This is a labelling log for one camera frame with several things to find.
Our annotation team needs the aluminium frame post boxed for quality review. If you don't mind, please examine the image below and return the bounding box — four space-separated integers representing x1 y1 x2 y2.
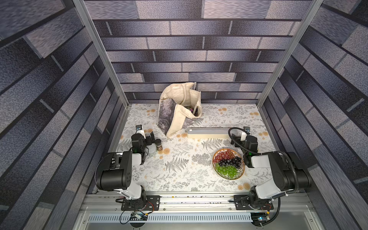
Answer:
256 0 323 108
73 0 129 109

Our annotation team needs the slotted white cable duct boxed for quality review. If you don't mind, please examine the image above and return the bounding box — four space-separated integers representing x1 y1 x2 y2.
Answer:
86 213 252 223

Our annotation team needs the left aluminium frame post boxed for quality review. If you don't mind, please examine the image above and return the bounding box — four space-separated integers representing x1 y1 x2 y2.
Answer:
73 0 129 109

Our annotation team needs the aluminium mounting rail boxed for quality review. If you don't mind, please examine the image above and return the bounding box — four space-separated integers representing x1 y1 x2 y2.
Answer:
80 192 315 213

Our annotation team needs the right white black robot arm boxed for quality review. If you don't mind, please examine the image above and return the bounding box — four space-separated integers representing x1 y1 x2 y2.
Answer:
229 134 312 208

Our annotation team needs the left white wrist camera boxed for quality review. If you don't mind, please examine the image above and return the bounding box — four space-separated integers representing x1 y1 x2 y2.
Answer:
135 125 146 139

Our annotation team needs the right aluminium frame post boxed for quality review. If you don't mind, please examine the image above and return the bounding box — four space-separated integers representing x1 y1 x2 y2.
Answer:
256 0 323 108

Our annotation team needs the black grape bunch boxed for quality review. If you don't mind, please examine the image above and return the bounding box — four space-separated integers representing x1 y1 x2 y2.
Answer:
219 156 242 169

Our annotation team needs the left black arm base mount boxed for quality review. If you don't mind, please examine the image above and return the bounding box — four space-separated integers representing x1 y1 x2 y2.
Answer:
121 195 161 212

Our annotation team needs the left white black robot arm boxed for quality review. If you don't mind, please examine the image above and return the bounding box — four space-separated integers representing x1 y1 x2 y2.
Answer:
94 132 156 203

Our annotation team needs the small dark spice jar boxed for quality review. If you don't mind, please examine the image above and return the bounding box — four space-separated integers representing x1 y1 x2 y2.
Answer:
155 139 163 151

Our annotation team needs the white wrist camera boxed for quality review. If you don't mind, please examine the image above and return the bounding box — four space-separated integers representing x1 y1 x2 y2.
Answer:
135 125 146 139
241 126 250 141

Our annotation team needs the green grape bunch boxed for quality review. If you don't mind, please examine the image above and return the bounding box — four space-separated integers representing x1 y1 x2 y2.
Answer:
215 165 238 180

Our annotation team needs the right black corrugated cable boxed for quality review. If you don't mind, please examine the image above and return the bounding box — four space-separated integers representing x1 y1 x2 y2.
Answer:
228 127 300 227

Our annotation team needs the left circuit board with wires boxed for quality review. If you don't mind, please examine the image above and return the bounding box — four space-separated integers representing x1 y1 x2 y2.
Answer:
118 201 155 226

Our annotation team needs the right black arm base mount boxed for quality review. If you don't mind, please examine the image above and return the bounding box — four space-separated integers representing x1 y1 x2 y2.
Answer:
233 195 274 211

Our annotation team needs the cream canvas tote bag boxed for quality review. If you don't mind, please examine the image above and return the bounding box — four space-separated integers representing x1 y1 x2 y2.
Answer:
157 82 202 138

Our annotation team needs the red grape bunch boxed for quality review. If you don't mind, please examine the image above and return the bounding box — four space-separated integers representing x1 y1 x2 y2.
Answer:
213 149 236 163

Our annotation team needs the clear round lidded container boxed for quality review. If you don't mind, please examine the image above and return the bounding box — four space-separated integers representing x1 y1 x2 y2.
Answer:
146 143 157 156

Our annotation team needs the patterned plate with orange rim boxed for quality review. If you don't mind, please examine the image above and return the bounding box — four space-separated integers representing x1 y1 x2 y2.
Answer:
212 148 245 180

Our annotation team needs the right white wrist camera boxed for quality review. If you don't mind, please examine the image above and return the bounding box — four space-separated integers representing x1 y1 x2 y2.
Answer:
241 126 250 141

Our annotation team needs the right circuit board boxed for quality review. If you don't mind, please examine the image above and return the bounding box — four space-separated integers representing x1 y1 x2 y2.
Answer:
251 212 270 227

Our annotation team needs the cream plastic wrap dispenser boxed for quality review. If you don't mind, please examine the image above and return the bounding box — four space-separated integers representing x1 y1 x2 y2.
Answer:
186 127 230 140

